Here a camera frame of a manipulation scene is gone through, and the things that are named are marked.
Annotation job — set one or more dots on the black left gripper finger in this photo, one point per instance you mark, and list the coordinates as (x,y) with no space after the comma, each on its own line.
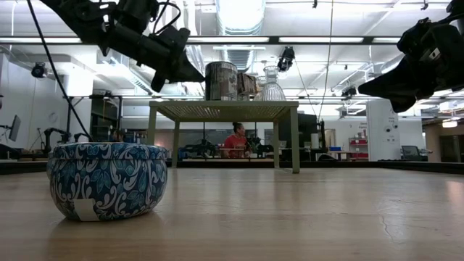
(177,70)

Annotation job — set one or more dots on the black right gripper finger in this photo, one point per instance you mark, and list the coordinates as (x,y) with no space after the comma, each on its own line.
(402,83)

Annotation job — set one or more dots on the silver labelled candle tin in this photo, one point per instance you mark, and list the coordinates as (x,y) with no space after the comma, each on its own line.
(221,83)
(247,87)

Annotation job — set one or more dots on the clear ribbed glass candlestick holder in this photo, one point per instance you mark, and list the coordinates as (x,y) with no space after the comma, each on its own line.
(259,81)
(272,90)

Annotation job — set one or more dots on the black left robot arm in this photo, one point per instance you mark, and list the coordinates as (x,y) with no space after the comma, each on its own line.
(79,14)

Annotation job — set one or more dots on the black ceiling spotlight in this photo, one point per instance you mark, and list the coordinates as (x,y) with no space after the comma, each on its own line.
(38,69)
(348,91)
(286,58)

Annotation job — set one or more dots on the mint green perforated metal shelf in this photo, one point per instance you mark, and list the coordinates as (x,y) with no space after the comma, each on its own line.
(224,105)

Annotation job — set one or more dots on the white square pillar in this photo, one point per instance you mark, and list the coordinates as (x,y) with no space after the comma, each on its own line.
(380,137)

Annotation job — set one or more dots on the rack with red bins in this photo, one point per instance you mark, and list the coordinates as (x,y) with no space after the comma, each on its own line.
(359,142)

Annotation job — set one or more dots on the dark storage rack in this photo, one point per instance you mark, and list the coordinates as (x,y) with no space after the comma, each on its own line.
(103,119)

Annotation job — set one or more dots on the person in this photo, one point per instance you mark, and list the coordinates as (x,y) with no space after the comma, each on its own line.
(235,143)

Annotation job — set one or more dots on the blue box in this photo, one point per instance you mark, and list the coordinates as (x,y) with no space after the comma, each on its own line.
(335,148)

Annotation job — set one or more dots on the white cylinder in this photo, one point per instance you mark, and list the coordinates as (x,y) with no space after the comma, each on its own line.
(314,140)

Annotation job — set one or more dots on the black cabinet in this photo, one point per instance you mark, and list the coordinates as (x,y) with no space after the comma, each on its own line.
(306,130)

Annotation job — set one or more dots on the blue patterned round tin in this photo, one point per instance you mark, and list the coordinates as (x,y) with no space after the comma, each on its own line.
(108,181)

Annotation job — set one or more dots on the black computer monitor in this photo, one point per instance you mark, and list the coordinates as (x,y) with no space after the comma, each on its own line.
(14,127)

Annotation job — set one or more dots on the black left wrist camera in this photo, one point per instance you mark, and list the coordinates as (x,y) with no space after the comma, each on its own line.
(137,11)

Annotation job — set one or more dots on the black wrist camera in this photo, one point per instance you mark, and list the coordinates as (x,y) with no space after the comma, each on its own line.
(137,11)
(457,7)

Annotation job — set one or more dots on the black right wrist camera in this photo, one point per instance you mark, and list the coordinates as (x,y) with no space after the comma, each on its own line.
(457,7)

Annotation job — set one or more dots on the glowing wall lamp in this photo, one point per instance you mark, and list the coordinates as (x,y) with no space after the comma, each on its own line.
(449,123)

